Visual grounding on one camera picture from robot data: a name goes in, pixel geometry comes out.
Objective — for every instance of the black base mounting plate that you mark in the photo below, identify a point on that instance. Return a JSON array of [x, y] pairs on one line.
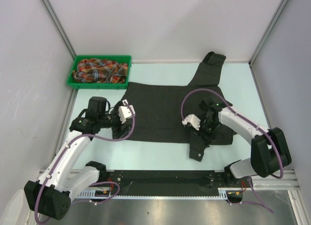
[[172, 183]]

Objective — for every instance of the green plastic bin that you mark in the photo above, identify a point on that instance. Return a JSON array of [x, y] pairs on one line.
[[120, 58]]

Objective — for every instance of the plaid long sleeve shirt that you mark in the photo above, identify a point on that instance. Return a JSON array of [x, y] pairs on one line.
[[103, 71]]

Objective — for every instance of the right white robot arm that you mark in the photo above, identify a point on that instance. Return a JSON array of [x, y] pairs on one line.
[[269, 148]]

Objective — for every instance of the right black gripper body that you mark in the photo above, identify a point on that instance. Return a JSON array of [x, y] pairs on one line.
[[208, 129]]

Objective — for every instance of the white slotted cable duct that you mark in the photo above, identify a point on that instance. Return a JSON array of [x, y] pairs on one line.
[[100, 194]]

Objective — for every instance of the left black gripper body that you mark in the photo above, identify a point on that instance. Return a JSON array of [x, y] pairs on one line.
[[112, 120]]

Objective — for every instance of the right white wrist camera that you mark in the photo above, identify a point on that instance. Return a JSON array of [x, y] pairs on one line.
[[193, 121]]

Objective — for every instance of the black pinstripe long sleeve shirt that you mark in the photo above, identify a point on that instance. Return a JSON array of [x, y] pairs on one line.
[[161, 109]]

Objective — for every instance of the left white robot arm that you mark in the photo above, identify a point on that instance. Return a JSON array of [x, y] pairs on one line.
[[53, 192]]

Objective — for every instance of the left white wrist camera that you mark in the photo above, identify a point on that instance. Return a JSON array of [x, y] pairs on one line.
[[125, 111]]

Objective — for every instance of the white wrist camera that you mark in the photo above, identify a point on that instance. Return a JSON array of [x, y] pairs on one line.
[[125, 111], [193, 121]]

